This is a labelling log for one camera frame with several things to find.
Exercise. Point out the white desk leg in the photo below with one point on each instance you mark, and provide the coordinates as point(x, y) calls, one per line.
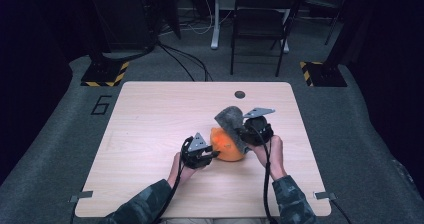
point(215, 24)

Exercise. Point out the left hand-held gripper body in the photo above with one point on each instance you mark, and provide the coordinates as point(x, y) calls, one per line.
point(195, 154)

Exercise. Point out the grey cloth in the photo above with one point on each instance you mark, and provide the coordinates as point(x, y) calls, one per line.
point(231, 124)

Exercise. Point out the black folding chair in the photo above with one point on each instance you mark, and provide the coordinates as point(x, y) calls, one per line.
point(263, 20)

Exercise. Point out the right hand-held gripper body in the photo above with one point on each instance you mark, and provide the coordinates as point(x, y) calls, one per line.
point(258, 130)

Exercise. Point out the person's right hand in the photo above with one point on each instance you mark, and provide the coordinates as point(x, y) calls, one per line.
point(271, 157)

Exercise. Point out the black striped stand base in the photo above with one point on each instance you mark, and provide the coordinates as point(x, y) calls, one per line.
point(105, 74)
point(325, 74)

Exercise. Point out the grey tape strip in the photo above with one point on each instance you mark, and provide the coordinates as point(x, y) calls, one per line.
point(81, 195)
point(325, 195)

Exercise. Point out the black cabinet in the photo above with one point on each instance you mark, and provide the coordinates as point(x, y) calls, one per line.
point(123, 17)

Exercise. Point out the orange plush toy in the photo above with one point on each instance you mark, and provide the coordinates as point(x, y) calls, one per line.
point(225, 149)

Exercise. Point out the person's left hand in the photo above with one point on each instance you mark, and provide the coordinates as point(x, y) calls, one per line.
point(183, 174)

